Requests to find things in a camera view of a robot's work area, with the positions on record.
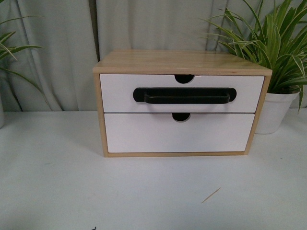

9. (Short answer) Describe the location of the wooden toothpick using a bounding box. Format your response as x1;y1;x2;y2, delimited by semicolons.
201;187;221;204

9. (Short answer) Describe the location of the green spider plant right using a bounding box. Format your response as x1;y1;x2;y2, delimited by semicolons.
205;0;307;108

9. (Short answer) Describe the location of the green spider plant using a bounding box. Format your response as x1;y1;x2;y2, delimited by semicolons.
205;0;307;108
0;31;48;110

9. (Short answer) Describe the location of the white top drawer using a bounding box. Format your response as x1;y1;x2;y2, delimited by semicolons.
100;74;264;113

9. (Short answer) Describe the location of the green spider plant left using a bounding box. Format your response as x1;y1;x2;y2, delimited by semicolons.
0;31;48;110

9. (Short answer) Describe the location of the white drawer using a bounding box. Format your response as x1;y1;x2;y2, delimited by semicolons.
105;113;254;153
100;74;264;113

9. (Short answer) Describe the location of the black drawer handle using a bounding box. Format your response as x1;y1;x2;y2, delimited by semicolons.
133;87;237;104

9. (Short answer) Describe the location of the grey curtain backdrop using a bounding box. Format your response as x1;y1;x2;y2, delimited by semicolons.
0;0;259;112

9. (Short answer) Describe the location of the wooden two-drawer cabinet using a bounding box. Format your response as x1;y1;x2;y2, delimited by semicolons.
93;50;272;157

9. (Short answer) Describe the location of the white bottom drawer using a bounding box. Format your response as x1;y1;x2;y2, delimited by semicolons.
105;113;254;153

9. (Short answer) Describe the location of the white plant pot right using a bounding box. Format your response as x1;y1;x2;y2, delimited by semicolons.
255;92;299;134

